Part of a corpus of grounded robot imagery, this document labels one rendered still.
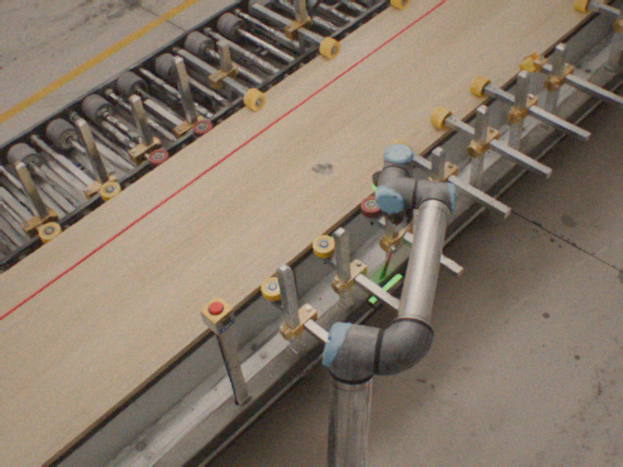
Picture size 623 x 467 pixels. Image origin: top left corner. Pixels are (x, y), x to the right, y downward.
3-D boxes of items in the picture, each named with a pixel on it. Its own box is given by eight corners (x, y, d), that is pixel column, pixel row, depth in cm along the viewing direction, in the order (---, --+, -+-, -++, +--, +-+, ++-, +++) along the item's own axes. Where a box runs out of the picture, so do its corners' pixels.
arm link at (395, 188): (412, 196, 231) (417, 167, 239) (372, 192, 234) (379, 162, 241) (411, 218, 238) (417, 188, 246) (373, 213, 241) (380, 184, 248)
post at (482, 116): (479, 197, 324) (490, 107, 288) (475, 202, 322) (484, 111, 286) (473, 193, 326) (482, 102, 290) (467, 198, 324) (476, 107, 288)
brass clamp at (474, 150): (500, 142, 306) (501, 132, 303) (477, 160, 301) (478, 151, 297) (486, 134, 310) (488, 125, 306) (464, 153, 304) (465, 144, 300)
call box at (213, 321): (236, 322, 235) (233, 308, 229) (219, 337, 232) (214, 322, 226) (222, 309, 238) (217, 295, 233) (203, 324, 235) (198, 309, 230)
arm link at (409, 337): (426, 366, 190) (459, 173, 234) (375, 358, 193) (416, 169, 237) (425, 392, 199) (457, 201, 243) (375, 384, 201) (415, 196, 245)
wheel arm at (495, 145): (551, 174, 292) (553, 168, 289) (545, 180, 290) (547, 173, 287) (443, 117, 317) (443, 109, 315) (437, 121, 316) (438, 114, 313)
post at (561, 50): (551, 135, 346) (568, 44, 310) (546, 140, 344) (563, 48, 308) (543, 132, 348) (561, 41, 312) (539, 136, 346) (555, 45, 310)
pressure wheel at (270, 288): (286, 295, 283) (284, 274, 274) (287, 313, 278) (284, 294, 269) (264, 296, 283) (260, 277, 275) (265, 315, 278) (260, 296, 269)
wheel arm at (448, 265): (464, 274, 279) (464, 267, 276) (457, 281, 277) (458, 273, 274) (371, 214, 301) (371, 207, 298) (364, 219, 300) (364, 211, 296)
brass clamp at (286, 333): (319, 320, 273) (318, 311, 269) (291, 345, 268) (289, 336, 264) (306, 309, 276) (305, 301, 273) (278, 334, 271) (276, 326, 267)
